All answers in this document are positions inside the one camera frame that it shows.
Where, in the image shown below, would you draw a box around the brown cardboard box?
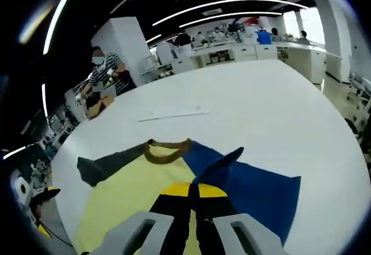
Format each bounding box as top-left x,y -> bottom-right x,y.
85,90 -> 116,120

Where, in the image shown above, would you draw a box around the white counter cabinets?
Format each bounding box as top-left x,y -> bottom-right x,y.
156,41 -> 326,85

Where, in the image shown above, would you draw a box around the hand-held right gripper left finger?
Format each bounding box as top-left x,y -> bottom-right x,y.
98,182 -> 192,255

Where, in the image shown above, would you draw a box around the yellow blue grey garment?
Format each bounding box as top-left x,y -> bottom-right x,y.
71,138 -> 302,255

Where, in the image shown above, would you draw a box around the white plastic chair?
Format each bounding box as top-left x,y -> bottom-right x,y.
346,71 -> 371,108

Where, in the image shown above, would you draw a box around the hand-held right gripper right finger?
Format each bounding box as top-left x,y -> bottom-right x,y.
194,184 -> 284,255

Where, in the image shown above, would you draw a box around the blue storage box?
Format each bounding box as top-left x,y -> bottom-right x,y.
257,31 -> 274,45

